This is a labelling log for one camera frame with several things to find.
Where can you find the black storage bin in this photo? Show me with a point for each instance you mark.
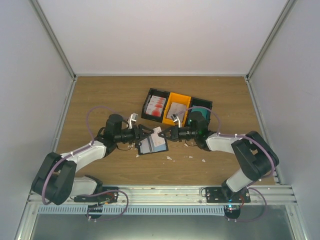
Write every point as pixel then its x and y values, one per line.
pixel 153 91
pixel 200 105

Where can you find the black leather card holder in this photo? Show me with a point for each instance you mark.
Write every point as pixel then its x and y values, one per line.
pixel 152 150

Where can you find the grey slotted cable duct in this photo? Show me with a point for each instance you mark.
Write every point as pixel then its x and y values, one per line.
pixel 198 210

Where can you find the aluminium corner post right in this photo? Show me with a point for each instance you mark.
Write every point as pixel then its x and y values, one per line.
pixel 284 13

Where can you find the black left storage bin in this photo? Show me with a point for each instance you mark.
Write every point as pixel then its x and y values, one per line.
pixel 153 91

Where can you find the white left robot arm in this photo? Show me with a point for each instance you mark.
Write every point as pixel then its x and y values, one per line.
pixel 56 179

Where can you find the yellow middle storage bin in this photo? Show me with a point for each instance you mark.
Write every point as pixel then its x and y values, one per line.
pixel 176 97

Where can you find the aluminium corner post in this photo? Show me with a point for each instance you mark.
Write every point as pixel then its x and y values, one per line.
pixel 52 36
pixel 284 13

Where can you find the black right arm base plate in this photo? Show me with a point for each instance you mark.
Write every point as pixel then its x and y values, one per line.
pixel 216 194

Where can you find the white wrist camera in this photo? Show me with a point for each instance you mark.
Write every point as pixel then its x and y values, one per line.
pixel 132 120
pixel 176 120

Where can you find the white blue credit card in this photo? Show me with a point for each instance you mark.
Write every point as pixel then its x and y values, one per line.
pixel 156 139

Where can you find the teal card stack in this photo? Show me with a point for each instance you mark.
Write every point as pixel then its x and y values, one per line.
pixel 205 113

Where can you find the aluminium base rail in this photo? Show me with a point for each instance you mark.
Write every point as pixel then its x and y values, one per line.
pixel 190 195

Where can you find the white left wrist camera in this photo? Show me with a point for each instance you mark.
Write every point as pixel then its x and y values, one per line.
pixel 132 120

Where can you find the aluminium corner post left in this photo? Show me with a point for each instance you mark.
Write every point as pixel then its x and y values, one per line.
pixel 52 36

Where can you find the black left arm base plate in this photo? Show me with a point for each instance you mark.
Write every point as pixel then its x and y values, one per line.
pixel 110 197

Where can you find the black right storage bin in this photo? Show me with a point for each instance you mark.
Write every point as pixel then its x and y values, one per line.
pixel 200 105

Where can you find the red white card stack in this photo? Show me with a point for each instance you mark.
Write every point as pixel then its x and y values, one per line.
pixel 155 106

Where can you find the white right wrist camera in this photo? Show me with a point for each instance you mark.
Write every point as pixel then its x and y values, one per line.
pixel 176 120

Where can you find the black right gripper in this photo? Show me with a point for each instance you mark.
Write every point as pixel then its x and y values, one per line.
pixel 174 130

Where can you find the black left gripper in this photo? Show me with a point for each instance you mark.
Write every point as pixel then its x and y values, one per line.
pixel 138 137

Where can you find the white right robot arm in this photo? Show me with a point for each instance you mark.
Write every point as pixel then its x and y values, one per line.
pixel 255 157

